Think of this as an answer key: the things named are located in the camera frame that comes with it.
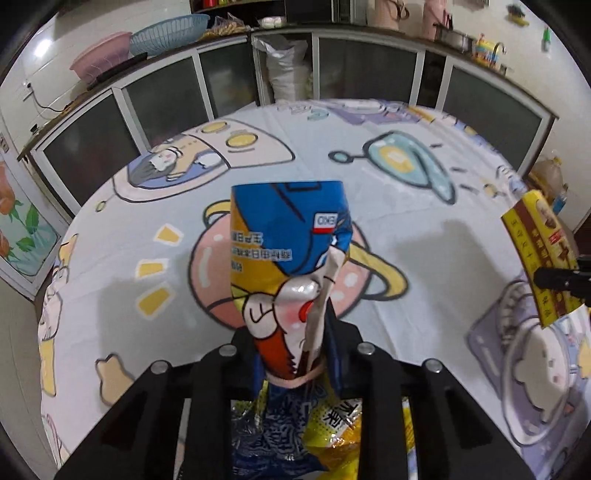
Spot yellow red cardboard box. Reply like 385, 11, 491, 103
502, 190, 583, 328

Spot blue orange cartoon snack bag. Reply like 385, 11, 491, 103
230, 180, 353, 388

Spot yellow blue snack bag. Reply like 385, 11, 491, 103
231, 375, 363, 479

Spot small blue bottle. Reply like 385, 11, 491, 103
552, 184, 568, 215

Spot yellow cooking oil jug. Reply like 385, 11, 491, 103
528, 156, 565, 203

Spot cartoon printed tablecloth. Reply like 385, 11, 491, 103
38, 100, 590, 479

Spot yellow detergent bottles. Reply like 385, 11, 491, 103
473, 34, 506, 70

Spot floral glass door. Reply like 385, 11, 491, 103
1, 159, 65, 300

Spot steel cooking pot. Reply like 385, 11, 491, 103
435, 24, 475, 55

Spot right pink thermos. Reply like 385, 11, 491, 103
422, 0, 447, 40

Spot pink thermos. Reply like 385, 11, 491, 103
422, 0, 447, 40
370, 0, 410, 31

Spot white glass-door counter cabinet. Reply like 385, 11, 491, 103
19, 25, 557, 212

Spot left pink thermos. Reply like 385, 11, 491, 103
370, 0, 410, 31

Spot white woven sack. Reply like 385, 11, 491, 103
252, 35, 311, 103

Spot black microwave oven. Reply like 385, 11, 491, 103
283, 0, 353, 23

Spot pink plastic basin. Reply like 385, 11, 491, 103
69, 32, 132, 85

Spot dark wooden spice shelf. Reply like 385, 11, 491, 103
188, 0, 286, 25

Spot blue plastic basket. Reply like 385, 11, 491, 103
129, 14, 211, 57

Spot green white wall bottle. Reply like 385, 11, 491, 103
541, 27, 552, 53

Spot yellow wall hook holder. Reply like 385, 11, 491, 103
507, 4, 529, 27

